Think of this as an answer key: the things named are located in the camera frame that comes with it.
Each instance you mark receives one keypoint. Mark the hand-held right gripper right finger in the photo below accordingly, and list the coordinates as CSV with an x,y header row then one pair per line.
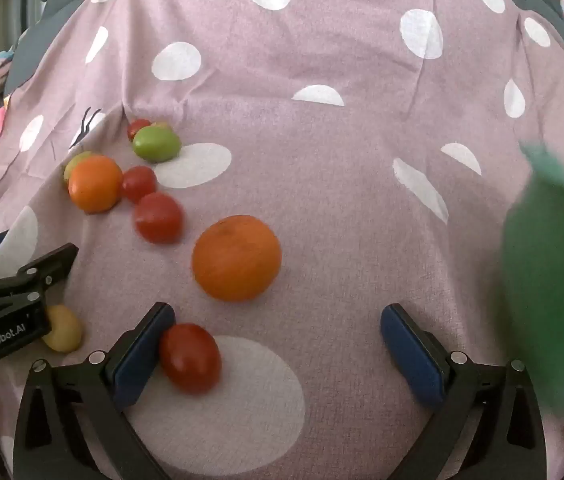
x,y
414,360

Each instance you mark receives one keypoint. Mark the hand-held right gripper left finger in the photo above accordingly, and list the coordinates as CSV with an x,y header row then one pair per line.
x,y
143,357

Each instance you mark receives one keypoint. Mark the red tomato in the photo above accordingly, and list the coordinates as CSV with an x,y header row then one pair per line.
x,y
159,217
137,127
191,357
139,183

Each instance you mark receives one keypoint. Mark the yellow-green tomato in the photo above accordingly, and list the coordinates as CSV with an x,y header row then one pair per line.
x,y
75,162

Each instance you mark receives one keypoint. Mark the large orange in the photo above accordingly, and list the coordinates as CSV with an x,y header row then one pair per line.
x,y
237,258

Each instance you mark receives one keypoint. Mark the green container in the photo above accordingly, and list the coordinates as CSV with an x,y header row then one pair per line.
x,y
551,285

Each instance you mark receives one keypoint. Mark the yellow fruit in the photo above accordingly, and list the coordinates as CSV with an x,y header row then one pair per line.
x,y
64,330

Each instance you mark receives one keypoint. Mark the small orange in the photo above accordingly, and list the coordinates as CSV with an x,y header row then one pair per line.
x,y
95,184

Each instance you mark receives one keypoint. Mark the green tomato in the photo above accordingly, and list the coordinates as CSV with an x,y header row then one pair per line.
x,y
156,143

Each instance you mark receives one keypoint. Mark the grey sofa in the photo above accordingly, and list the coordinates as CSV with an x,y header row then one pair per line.
x,y
37,30

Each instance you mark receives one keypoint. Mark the pink polka dot blanket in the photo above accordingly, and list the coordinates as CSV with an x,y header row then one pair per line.
x,y
312,125

